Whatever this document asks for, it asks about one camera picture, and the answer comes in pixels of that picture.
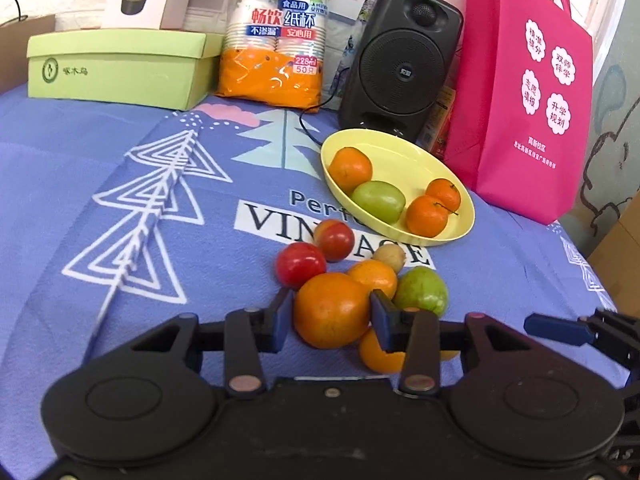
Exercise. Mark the green jujube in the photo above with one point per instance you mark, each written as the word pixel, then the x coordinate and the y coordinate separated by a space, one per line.
pixel 377 203

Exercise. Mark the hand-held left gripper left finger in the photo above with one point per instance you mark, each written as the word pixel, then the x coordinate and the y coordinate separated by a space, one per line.
pixel 281 322

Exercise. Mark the large orange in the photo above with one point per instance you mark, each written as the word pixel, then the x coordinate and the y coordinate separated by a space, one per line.
pixel 331 311

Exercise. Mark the black speaker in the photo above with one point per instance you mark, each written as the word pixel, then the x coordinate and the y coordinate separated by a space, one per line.
pixel 400 60

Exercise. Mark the red tomato right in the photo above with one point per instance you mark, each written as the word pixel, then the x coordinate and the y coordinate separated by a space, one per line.
pixel 335 240

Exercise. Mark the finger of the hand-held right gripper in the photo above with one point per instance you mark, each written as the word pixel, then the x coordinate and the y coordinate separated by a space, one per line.
pixel 555 329

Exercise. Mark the green pear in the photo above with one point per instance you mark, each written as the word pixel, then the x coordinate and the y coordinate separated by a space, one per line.
pixel 420 290

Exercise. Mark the yellow orange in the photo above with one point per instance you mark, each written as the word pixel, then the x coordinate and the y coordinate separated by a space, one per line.
pixel 380 355

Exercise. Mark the pack of paper cups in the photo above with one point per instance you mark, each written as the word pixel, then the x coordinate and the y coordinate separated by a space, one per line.
pixel 275 35

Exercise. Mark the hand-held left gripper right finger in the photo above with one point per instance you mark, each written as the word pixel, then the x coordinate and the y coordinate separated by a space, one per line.
pixel 381 324

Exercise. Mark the small brown kiwi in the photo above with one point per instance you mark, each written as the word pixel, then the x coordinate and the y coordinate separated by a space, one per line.
pixel 389 256

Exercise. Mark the green cardboard box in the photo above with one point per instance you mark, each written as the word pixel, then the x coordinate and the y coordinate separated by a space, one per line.
pixel 120 67

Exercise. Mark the blue printed blanket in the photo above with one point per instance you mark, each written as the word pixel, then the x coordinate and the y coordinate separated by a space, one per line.
pixel 100 170

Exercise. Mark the red yellow packet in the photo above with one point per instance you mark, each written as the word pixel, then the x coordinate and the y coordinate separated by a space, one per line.
pixel 437 120

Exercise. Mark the mandarin orange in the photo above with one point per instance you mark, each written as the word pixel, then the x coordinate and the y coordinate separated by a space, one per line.
pixel 443 194
pixel 372 276
pixel 351 168
pixel 426 216

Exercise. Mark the pink tote bag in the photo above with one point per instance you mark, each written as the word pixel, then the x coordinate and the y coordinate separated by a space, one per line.
pixel 525 90

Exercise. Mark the red tomato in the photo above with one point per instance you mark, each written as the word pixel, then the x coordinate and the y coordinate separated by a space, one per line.
pixel 300 264
pixel 335 240

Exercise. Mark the brown cardboard box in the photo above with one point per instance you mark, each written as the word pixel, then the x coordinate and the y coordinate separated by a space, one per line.
pixel 617 265
pixel 25 52

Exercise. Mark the yellow plate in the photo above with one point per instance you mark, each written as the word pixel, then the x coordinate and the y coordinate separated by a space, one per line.
pixel 395 155

